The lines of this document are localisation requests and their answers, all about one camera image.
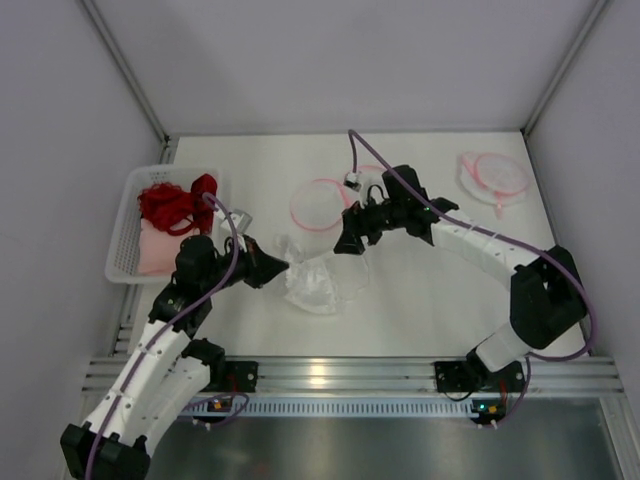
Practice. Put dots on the white bra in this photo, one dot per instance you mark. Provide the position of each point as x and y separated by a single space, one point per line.
320 284

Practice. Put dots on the perforated cable tray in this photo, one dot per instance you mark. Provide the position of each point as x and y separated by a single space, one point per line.
346 408

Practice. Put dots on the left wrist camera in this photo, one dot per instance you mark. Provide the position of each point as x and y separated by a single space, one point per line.
240 219

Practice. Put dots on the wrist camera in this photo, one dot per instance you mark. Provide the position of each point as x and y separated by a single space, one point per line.
355 180
240 219

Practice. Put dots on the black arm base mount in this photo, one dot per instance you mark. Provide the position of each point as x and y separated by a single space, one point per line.
465 377

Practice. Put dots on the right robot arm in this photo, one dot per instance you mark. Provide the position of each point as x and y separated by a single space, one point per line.
543 285

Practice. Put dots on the red lace garment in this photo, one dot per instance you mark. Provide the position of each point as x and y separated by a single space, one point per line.
175 211

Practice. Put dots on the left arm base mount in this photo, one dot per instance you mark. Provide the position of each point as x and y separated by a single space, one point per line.
232 376

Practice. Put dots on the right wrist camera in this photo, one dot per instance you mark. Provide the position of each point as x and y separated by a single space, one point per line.
355 180

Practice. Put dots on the aluminium rail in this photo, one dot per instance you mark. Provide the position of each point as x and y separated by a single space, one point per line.
584 377

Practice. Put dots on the pink-trimmed mesh laundry bag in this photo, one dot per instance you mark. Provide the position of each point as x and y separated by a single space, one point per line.
317 205

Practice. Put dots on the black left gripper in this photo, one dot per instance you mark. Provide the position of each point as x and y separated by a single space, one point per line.
256 267

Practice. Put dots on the pink garment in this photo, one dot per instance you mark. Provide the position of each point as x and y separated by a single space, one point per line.
157 250

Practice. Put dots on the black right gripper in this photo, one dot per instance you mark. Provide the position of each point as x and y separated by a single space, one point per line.
358 225

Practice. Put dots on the white plastic basket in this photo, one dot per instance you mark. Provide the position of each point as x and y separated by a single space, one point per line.
123 255

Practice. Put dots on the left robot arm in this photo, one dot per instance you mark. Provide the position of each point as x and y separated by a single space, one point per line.
169 366

